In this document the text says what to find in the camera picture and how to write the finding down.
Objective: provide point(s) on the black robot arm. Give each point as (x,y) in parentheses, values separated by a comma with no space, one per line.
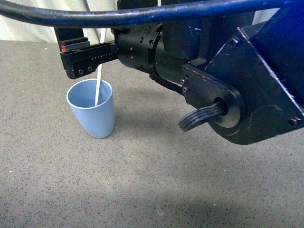
(245,80)

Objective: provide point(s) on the grey curtain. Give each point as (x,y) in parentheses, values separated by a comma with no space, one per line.
(19,31)

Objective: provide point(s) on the white chopstick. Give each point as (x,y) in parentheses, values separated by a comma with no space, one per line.
(99,69)

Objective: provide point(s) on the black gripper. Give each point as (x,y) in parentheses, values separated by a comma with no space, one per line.
(78,56)

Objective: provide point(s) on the blue cup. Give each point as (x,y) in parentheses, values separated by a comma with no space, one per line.
(98,121)

